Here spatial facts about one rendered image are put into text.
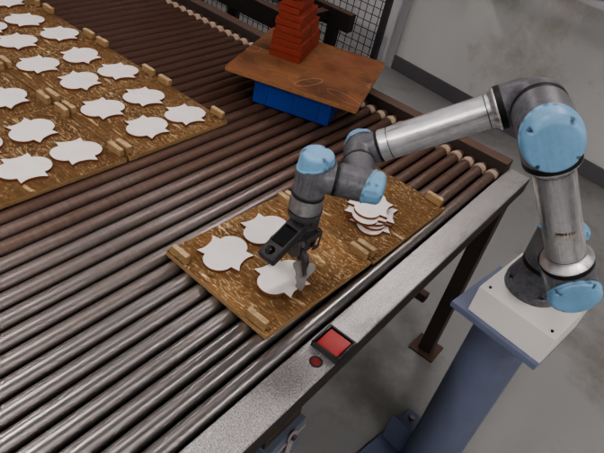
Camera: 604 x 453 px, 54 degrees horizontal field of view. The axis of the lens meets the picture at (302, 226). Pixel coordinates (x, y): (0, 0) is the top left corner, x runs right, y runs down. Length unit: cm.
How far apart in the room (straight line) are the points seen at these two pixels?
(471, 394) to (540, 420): 93
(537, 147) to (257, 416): 75
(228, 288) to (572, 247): 77
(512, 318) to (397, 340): 119
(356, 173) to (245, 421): 55
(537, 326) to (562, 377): 143
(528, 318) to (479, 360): 26
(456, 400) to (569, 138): 100
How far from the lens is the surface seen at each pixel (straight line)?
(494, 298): 164
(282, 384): 129
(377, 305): 152
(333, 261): 156
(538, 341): 163
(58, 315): 139
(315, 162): 123
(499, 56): 490
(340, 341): 138
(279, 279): 144
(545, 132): 118
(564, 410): 290
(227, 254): 150
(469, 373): 186
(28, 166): 177
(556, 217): 133
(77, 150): 183
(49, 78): 224
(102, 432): 120
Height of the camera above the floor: 194
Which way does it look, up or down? 37 degrees down
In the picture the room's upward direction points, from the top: 14 degrees clockwise
